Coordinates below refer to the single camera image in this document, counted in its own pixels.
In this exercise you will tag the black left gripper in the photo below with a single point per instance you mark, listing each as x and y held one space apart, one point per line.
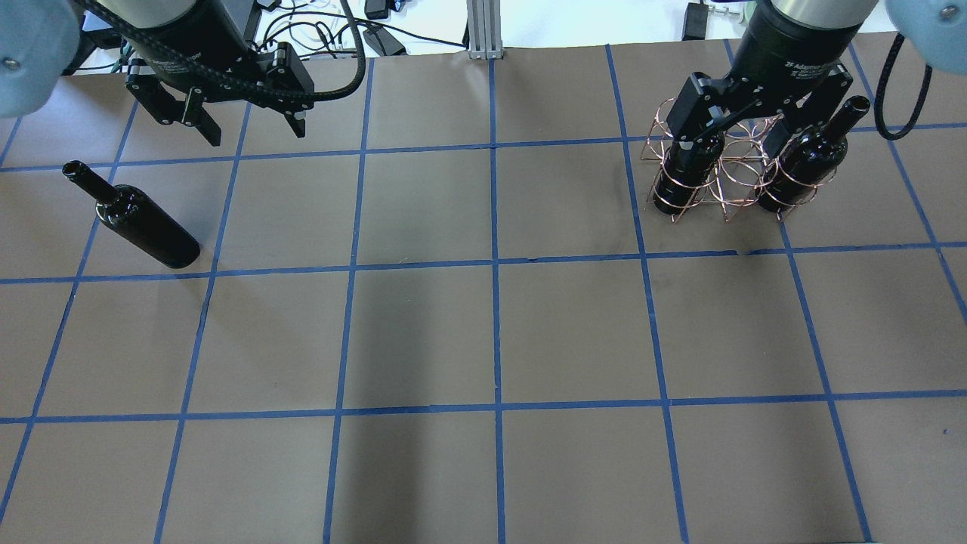
198 38

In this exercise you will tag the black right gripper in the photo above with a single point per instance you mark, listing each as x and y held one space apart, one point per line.
793 54

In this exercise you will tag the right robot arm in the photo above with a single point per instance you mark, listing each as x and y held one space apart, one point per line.
783 66

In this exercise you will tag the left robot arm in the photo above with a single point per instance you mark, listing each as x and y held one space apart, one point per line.
41 38

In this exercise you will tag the copper wire wine basket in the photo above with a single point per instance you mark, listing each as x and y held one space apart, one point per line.
748 150

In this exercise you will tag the aluminium frame post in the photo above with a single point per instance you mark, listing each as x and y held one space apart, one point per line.
485 41

